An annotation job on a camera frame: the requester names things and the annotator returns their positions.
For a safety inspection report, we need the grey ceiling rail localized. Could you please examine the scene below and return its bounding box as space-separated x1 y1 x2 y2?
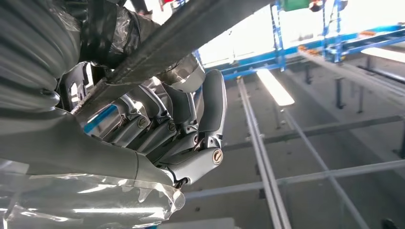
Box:
281 109 371 229
236 77 292 229
183 159 405 200

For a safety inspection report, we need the green sign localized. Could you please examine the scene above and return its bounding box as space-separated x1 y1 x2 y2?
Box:
281 0 312 11

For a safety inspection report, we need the tall blue storage rack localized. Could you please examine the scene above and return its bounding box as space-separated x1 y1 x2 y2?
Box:
196 0 405 81

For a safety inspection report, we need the clear plastic hand wrap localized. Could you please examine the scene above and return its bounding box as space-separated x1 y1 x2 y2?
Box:
0 158 186 229

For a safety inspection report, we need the ceiling light panel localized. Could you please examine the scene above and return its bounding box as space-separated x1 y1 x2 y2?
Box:
361 47 405 64
256 69 296 107

